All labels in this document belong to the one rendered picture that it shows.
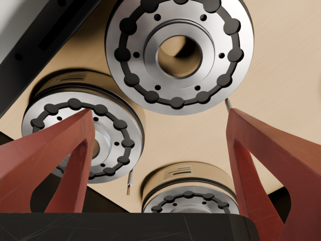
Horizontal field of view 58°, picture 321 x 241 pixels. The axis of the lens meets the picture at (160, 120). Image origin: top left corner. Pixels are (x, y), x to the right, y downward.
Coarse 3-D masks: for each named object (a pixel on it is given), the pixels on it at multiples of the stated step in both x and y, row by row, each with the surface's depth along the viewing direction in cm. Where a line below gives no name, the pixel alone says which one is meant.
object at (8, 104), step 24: (48, 0) 11; (72, 0) 11; (96, 0) 11; (48, 24) 12; (72, 24) 12; (24, 48) 12; (48, 48) 12; (0, 72) 13; (24, 72) 13; (0, 96) 14
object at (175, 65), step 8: (160, 48) 22; (160, 56) 21; (168, 56) 23; (184, 56) 23; (192, 56) 22; (160, 64) 20; (168, 64) 22; (176, 64) 22; (184, 64) 22; (192, 64) 21; (176, 72) 21; (184, 72) 21
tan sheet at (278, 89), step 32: (256, 0) 21; (288, 0) 21; (320, 0) 21; (96, 32) 22; (256, 32) 22; (288, 32) 22; (320, 32) 22; (64, 64) 24; (96, 64) 24; (256, 64) 23; (288, 64) 23; (320, 64) 23; (32, 96) 26; (256, 96) 25; (288, 96) 25; (320, 96) 25; (0, 128) 28; (160, 128) 27; (192, 128) 27; (224, 128) 27; (288, 128) 27; (320, 128) 27; (160, 160) 30; (192, 160) 30; (224, 160) 30; (256, 160) 29
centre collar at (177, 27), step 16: (160, 32) 18; (176, 32) 18; (192, 32) 18; (208, 32) 19; (144, 48) 19; (208, 48) 19; (144, 64) 20; (208, 64) 20; (160, 80) 20; (176, 80) 20; (192, 80) 20
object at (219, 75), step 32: (128, 0) 18; (160, 0) 18; (192, 0) 18; (224, 0) 18; (128, 32) 19; (224, 32) 19; (128, 64) 20; (224, 64) 20; (128, 96) 22; (160, 96) 22; (192, 96) 22; (224, 96) 22
